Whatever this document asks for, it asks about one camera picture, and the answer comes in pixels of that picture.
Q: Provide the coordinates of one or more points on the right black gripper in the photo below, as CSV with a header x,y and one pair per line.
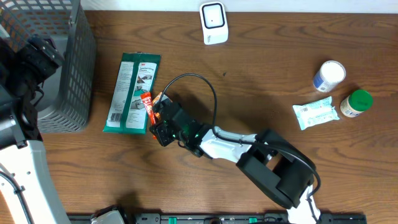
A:
x,y
159,131

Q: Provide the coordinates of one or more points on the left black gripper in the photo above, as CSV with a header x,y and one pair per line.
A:
x,y
41,65

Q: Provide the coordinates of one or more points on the orange snack packet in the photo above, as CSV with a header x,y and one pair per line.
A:
x,y
156,101

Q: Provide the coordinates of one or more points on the red packet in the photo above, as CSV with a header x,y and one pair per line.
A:
x,y
147,101

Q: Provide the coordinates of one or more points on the green box with label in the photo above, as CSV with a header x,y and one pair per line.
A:
x,y
136,76

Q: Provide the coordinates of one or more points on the mint green wipes pack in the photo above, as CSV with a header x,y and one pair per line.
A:
x,y
314,113

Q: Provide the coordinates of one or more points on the white tub blue label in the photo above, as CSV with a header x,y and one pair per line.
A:
x,y
330,74

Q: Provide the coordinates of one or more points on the green lid white jar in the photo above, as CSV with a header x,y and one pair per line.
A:
x,y
356,103

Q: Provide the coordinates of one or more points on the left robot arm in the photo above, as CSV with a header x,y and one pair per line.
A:
x,y
26,184

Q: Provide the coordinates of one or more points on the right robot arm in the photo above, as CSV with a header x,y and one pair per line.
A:
x,y
278,169

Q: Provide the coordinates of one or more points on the white barcode scanner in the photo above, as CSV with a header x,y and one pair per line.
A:
x,y
214,23

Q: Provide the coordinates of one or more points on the grey plastic mesh basket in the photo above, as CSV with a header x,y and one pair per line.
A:
x,y
64,106

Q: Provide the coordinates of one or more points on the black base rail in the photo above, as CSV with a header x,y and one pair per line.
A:
x,y
326,218

